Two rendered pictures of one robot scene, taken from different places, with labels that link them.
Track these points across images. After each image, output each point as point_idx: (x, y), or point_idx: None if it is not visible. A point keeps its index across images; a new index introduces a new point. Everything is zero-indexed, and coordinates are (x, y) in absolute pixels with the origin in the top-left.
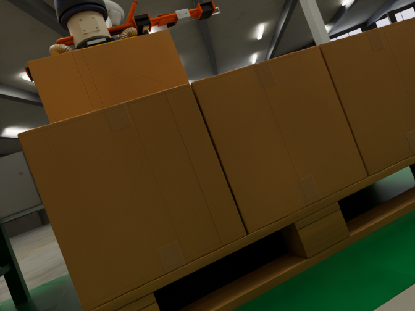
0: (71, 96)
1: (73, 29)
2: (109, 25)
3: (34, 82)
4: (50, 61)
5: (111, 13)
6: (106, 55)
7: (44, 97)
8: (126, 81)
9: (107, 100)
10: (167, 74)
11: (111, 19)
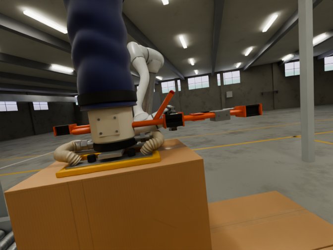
0: (57, 241)
1: (91, 124)
2: (146, 81)
3: (11, 220)
4: (37, 194)
5: (152, 63)
6: (113, 189)
7: (21, 240)
8: (132, 225)
9: (101, 247)
10: (186, 218)
11: (151, 68)
